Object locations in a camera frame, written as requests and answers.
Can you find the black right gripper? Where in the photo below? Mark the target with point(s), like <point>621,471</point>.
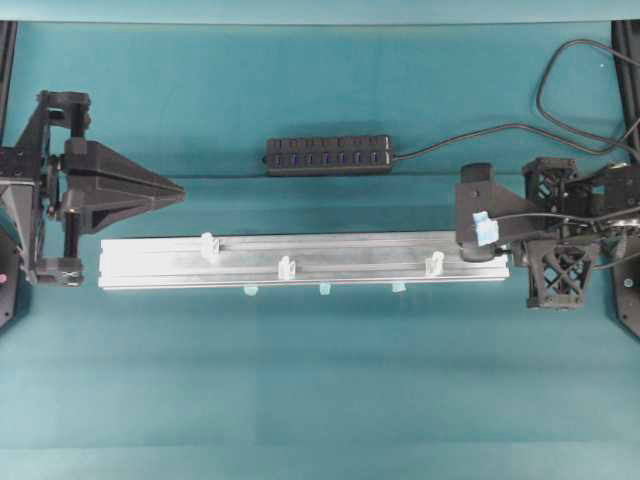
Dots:
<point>560,257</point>

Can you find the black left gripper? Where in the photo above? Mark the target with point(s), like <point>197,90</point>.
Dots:
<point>91,167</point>

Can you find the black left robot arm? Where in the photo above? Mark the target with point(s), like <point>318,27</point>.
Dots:
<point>11,274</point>

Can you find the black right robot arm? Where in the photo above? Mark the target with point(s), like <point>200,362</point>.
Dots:
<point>613,208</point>

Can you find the black multi-port USB hub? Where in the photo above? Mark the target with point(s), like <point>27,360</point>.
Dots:
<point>329,156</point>

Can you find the teal tape tab right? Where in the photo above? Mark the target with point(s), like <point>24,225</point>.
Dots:
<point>398,287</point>

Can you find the blue tape on camera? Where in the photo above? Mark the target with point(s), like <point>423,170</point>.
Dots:
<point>486,228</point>

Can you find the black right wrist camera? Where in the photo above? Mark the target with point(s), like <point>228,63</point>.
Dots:
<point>478,191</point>

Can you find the white ring clip right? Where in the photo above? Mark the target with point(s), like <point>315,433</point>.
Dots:
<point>434,265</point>

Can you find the white ring clip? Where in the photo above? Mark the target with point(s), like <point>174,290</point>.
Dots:
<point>434,265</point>
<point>209,246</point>
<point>286,269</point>

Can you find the white ring clip left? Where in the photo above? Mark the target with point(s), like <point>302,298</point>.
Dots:
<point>209,246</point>

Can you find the aluminium extrusion rail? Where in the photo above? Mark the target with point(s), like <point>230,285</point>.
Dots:
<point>339,258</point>

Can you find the black frame post left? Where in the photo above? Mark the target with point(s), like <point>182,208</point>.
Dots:
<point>8,36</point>

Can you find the black frame post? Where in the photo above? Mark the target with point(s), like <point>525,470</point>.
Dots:
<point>625,40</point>
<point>8,36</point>

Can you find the white ring clip middle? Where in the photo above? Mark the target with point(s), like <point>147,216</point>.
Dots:
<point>286,269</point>

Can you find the black frame post right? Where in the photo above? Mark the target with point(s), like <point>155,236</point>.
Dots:
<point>625,40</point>

